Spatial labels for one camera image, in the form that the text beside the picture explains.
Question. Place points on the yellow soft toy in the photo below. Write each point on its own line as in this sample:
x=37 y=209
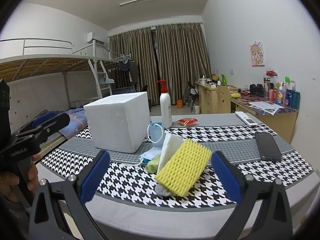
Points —
x=235 y=95

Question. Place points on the printed paper sheets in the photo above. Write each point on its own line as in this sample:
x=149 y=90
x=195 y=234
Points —
x=265 y=107

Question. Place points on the person's left hand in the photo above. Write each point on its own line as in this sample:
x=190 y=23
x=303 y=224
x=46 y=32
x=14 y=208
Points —
x=33 y=175

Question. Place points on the blue face mask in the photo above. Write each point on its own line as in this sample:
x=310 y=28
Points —
x=150 y=155
x=160 y=136

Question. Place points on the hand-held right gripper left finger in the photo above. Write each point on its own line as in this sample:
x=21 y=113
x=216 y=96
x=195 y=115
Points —
x=95 y=177

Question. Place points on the white remote control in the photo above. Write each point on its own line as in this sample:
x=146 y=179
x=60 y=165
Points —
x=246 y=118

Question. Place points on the hanging dark clothes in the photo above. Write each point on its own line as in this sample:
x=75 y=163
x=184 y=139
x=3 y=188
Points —
x=125 y=67

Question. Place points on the orange jug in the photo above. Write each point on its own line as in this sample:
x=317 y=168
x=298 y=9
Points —
x=180 y=103

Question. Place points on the houndstooth patterned tablecloth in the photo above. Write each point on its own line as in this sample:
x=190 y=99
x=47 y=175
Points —
x=225 y=135

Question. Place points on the person's left forearm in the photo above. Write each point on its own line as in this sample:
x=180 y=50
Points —
x=12 y=220

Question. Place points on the brown striped curtain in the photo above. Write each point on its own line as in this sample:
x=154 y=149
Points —
x=132 y=62
x=182 y=60

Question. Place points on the ceiling tube light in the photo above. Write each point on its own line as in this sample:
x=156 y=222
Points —
x=142 y=0

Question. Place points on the pile of desk clutter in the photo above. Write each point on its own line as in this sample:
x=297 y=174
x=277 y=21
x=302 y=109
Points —
x=210 y=81

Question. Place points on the white foam sheet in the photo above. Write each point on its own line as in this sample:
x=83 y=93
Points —
x=170 y=145

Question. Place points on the wooden desk with drawers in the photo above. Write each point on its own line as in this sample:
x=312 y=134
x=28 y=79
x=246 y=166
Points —
x=208 y=100

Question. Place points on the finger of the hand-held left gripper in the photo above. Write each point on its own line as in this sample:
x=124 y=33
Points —
x=42 y=119
x=56 y=125

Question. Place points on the green bottle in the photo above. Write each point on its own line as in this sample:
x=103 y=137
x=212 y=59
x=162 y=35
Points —
x=224 y=80

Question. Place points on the white air conditioner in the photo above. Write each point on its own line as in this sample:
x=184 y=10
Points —
x=95 y=38

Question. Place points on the white foam box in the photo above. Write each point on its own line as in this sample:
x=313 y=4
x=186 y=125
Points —
x=117 y=122

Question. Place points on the black smartphone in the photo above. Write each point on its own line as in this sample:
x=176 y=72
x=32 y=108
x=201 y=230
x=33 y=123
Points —
x=268 y=146

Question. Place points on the white lotion pump bottle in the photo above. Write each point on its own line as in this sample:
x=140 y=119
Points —
x=165 y=110

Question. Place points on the wooden desk with dark top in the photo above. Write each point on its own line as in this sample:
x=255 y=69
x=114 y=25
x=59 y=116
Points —
x=280 y=122

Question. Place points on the green tissue packet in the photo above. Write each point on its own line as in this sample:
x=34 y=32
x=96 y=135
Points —
x=152 y=165

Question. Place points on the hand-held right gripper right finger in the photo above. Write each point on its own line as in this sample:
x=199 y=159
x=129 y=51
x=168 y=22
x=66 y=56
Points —
x=225 y=177

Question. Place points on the cartoon wall poster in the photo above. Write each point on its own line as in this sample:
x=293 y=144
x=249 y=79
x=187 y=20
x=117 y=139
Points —
x=257 y=54

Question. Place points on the white jug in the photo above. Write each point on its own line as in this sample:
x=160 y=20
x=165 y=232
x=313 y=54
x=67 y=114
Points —
x=197 y=109

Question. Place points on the blue bedding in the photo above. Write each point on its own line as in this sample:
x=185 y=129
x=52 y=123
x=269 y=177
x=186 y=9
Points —
x=122 y=90

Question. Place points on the cluster of toiletry bottles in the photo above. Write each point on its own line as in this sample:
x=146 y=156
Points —
x=287 y=97

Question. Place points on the wooden chair with smiley cutout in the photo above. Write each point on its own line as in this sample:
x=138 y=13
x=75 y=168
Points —
x=223 y=102

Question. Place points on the blue plaid quilt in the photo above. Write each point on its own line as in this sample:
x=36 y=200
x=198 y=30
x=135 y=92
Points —
x=75 y=120

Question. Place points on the white hanging basket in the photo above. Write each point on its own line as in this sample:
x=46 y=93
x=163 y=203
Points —
x=107 y=80

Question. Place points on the yellow foam net sleeve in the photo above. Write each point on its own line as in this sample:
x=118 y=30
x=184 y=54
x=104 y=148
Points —
x=182 y=167

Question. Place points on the red snack packet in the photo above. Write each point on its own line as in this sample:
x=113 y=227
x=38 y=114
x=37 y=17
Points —
x=186 y=122

